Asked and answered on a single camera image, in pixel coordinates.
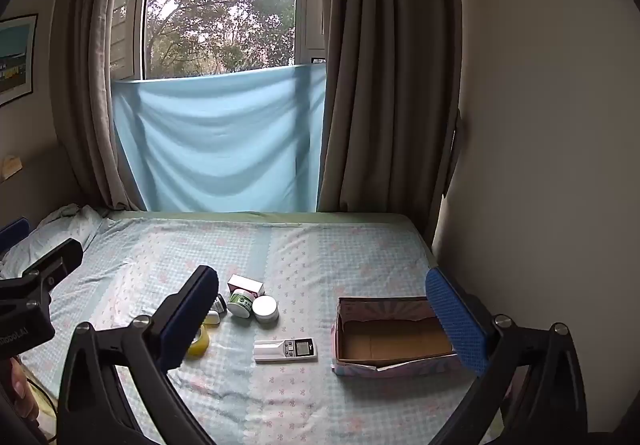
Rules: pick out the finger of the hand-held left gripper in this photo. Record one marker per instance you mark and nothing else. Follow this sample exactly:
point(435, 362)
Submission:
point(12, 232)
point(55, 261)

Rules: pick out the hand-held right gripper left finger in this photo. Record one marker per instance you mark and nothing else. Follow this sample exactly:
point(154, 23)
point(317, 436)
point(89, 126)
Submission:
point(192, 320)

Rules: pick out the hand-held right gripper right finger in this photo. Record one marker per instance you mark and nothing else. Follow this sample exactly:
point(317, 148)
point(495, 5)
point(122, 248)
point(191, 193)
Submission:
point(457, 320)

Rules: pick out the small white bottle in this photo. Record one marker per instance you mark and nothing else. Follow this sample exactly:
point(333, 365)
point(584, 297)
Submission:
point(215, 316)

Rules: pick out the yellow tape roll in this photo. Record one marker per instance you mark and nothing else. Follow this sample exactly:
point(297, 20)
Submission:
point(200, 342)

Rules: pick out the green label cream jar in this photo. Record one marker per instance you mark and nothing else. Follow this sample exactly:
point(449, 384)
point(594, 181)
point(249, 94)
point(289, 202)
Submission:
point(241, 304)

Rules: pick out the small red carton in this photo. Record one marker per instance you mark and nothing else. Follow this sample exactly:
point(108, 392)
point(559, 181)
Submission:
point(245, 285)

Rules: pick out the grey jar with black lid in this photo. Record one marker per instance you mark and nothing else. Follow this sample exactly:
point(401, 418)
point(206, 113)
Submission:
point(265, 311)

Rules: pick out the white remote control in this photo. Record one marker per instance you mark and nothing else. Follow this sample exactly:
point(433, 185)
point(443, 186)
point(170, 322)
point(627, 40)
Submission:
point(285, 350)

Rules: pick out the pink cardboard box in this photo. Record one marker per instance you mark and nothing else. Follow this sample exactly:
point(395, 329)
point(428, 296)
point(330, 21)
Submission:
point(350, 325)

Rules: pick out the person's left hand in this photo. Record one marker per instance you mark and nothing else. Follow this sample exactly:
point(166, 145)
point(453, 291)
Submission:
point(22, 387)

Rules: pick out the pale pillow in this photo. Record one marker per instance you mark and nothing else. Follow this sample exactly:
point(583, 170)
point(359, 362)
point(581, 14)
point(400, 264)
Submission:
point(55, 235)

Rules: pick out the tissue box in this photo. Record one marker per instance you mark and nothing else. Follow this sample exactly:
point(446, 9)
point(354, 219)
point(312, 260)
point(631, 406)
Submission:
point(12, 166)

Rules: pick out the bed with floral sheet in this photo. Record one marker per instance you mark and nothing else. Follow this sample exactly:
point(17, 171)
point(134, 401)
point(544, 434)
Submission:
point(300, 255)

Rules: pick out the brown curtain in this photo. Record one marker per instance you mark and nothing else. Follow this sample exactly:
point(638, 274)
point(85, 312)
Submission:
point(85, 75)
point(390, 75)

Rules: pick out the light blue hanging cloth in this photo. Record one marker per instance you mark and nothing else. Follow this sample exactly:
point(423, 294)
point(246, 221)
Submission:
point(215, 140)

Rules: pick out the window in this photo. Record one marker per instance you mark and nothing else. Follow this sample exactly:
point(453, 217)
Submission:
point(220, 0)

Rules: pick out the framed wall poster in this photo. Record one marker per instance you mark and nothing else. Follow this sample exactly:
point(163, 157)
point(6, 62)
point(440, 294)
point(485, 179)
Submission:
point(17, 60)

